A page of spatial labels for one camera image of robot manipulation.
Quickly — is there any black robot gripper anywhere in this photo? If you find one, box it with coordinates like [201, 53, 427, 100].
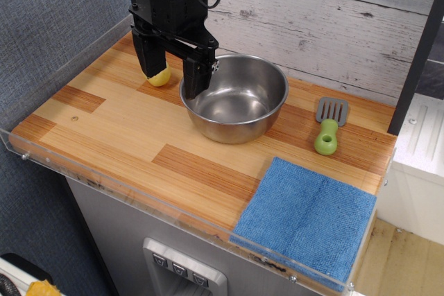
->
[130, 0, 219, 99]

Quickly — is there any blue microfiber cloth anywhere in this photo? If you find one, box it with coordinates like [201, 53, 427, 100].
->
[230, 157, 376, 292]

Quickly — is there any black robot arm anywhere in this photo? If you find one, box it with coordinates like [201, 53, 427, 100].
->
[129, 0, 219, 99]

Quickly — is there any yellow toy potato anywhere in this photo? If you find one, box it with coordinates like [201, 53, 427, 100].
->
[147, 62, 171, 87]

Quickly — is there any stainless steel bowl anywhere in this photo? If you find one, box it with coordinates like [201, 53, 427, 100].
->
[179, 54, 289, 144]

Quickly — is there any grey green toy spatula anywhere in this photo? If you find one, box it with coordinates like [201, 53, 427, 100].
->
[314, 96, 348, 156]

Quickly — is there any silver toy fridge cabinet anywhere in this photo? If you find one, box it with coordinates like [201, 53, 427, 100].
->
[67, 179, 314, 295]

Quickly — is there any grey dispenser button panel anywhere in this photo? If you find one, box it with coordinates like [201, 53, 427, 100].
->
[143, 237, 228, 295]

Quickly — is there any yellow object bottom left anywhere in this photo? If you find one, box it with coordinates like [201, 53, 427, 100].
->
[26, 280, 62, 296]

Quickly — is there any black white bottom-left equipment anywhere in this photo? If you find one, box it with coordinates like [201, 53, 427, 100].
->
[1, 253, 53, 295]

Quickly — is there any white toy sink counter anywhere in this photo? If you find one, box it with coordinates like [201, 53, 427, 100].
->
[377, 94, 443, 244]

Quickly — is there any dark right frame post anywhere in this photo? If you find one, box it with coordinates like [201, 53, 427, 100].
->
[387, 0, 443, 135]

